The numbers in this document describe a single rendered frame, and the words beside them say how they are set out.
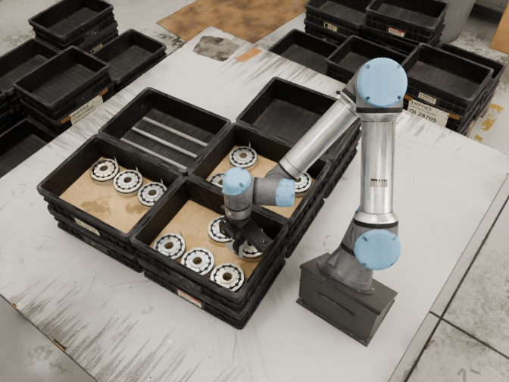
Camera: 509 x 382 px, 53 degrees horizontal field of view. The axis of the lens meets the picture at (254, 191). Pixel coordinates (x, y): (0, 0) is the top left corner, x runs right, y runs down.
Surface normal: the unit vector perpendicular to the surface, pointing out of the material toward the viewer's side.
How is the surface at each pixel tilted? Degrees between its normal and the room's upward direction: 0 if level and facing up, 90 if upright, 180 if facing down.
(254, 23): 2
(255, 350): 0
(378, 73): 43
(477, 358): 0
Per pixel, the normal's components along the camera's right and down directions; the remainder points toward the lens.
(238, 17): 0.00, -0.65
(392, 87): -0.10, 0.07
